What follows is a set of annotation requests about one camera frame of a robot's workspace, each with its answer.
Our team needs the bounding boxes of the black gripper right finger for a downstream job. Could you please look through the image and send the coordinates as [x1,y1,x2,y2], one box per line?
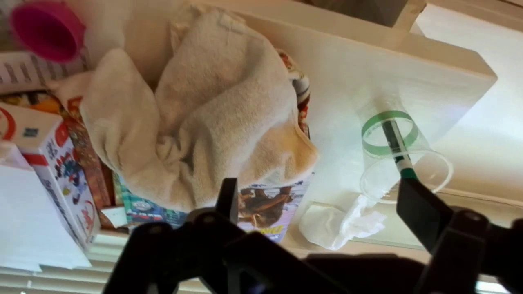
[395,177,523,294]

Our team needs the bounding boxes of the orange-brown game box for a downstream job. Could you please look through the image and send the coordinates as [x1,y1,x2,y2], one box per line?
[57,93,117,211]

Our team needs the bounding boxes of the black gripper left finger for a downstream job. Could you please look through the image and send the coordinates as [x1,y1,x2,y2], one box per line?
[101,177,248,294]

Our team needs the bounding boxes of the cream towel with red print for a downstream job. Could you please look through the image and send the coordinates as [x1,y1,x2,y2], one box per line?
[48,3,321,216]

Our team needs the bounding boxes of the white box with sun print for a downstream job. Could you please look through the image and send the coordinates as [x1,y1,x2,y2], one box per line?
[0,48,91,90]

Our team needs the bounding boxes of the white crumpled tissue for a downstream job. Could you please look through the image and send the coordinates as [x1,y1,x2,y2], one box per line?
[295,193,390,253]

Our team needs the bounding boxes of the white paper sheet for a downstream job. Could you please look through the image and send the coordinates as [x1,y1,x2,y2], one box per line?
[0,139,94,275]

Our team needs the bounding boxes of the green marker pen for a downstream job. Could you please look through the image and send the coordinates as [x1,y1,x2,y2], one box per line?
[379,118,419,183]

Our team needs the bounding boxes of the pink plastic bowl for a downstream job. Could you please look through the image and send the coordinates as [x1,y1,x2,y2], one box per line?
[8,0,88,66]

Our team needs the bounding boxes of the white wooden dresser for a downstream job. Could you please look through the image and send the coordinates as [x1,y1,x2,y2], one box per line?
[70,0,523,260]

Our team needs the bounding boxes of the Thomas train puzzle box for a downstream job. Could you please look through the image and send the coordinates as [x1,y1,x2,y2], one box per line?
[112,172,313,245]

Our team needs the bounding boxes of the white window blinds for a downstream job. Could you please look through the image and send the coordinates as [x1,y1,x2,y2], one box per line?
[0,234,514,294]

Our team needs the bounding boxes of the white Twister game box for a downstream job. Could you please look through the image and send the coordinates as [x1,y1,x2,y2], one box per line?
[0,98,102,248]

